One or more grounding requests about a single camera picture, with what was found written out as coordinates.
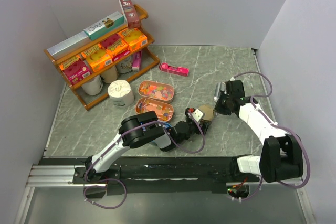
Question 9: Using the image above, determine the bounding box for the red tall carton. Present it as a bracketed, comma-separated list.
[119, 0, 140, 28]

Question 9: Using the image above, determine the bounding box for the printed paper roll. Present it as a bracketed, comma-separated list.
[116, 56, 133, 74]

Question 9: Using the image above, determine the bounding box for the wooden three-tier shelf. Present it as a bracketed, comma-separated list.
[44, 3, 160, 111]

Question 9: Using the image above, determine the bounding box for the teal long box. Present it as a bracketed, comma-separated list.
[83, 12, 124, 40]

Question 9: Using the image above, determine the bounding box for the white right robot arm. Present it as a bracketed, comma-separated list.
[214, 80, 303, 183]

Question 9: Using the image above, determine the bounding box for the pink box on table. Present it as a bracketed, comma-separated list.
[159, 62, 189, 77]

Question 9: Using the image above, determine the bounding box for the pink sponge box left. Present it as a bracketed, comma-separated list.
[59, 55, 92, 85]

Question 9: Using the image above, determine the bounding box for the white toilet paper roll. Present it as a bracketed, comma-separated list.
[108, 80, 134, 106]

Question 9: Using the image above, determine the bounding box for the pink tin of lollipops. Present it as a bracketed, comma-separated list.
[135, 98, 174, 123]

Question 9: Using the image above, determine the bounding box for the silver metal scoop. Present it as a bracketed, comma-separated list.
[213, 82, 226, 102]

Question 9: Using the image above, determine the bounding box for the red orange sponge box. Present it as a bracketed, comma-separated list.
[100, 34, 129, 58]

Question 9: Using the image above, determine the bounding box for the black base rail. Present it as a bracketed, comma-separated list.
[70, 156, 266, 196]

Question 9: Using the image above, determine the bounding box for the silver long box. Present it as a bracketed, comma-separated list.
[47, 31, 91, 60]

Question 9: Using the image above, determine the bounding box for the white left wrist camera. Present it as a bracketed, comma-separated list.
[191, 109, 204, 123]

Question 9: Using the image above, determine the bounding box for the gold jar lid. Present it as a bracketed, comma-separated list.
[198, 105, 215, 122]

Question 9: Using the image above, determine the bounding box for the pink slim box upright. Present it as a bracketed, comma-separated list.
[132, 51, 142, 71]

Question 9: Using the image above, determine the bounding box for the blue tin of star candies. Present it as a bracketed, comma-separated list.
[151, 121, 171, 145]

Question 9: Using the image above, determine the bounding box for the beige paper roll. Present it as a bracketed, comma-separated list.
[100, 66, 119, 83]

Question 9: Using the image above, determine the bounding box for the orange sponge box right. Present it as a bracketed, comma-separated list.
[118, 28, 148, 52]

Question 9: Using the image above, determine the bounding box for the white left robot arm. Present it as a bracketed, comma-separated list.
[83, 108, 207, 183]

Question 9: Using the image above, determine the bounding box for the orange sponge box middle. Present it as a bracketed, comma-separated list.
[81, 43, 112, 72]

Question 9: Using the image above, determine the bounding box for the pink tin of gummies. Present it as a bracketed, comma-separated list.
[138, 80, 175, 103]

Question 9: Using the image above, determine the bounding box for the white paper roll on shelf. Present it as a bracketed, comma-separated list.
[81, 75, 103, 96]

